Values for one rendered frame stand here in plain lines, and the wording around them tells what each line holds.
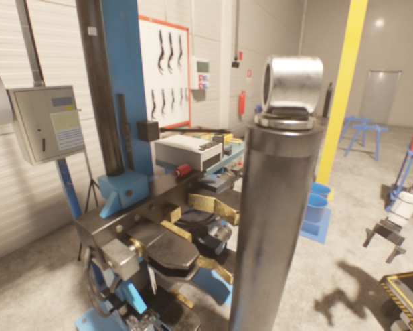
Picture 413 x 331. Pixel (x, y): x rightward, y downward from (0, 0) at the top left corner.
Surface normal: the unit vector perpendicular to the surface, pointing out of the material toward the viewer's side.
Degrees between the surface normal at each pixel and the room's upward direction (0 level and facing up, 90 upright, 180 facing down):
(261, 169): 90
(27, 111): 90
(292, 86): 93
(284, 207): 90
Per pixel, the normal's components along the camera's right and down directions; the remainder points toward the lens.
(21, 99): 0.82, 0.23
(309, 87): -0.11, 0.44
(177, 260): 0.00, -0.92
